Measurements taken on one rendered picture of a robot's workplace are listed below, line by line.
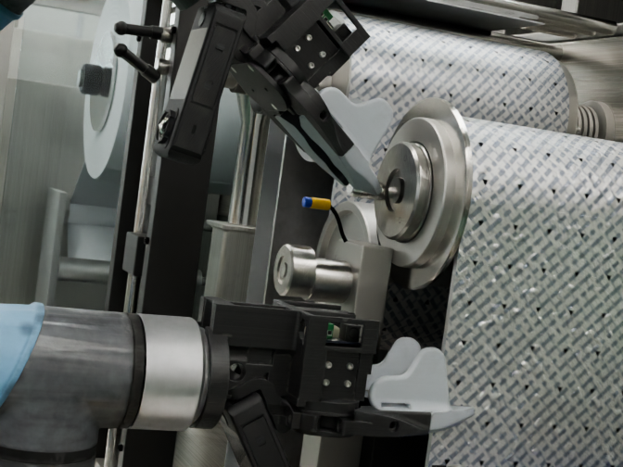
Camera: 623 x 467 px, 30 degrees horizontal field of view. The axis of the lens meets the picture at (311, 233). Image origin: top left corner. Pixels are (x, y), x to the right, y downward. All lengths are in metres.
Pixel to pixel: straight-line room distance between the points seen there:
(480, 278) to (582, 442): 0.16
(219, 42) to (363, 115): 0.12
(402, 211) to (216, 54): 0.18
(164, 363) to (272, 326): 0.08
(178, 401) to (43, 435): 0.09
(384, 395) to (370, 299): 0.11
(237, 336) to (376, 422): 0.11
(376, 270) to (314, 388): 0.15
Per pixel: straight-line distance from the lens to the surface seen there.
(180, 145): 0.82
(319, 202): 0.92
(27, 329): 0.73
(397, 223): 0.87
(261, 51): 0.83
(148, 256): 1.11
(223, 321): 0.76
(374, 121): 0.87
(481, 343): 0.86
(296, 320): 0.78
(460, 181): 0.84
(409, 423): 0.81
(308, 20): 0.84
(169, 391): 0.74
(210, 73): 0.82
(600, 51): 1.30
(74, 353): 0.73
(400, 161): 0.88
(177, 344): 0.75
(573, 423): 0.92
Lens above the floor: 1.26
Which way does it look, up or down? 3 degrees down
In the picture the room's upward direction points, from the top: 8 degrees clockwise
